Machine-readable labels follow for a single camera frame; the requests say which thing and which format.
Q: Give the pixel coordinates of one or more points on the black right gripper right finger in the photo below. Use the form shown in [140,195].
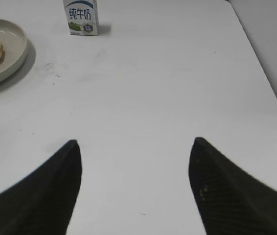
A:
[229,200]

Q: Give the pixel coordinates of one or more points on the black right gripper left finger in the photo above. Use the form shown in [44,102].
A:
[42,203]

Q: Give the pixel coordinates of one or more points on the white blue milk carton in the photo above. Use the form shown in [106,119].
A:
[82,17]

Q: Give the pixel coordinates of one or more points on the beige round plate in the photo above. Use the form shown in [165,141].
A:
[15,48]

